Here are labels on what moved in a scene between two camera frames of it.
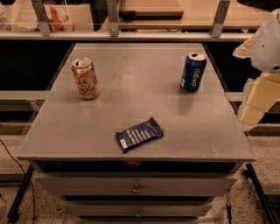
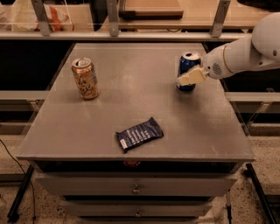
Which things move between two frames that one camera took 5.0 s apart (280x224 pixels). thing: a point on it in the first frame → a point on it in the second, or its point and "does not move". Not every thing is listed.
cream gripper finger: [262, 94] → [196, 74]
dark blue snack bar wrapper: [140, 134] does not move
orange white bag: [58, 17] does not move
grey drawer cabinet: [136, 133] does not move
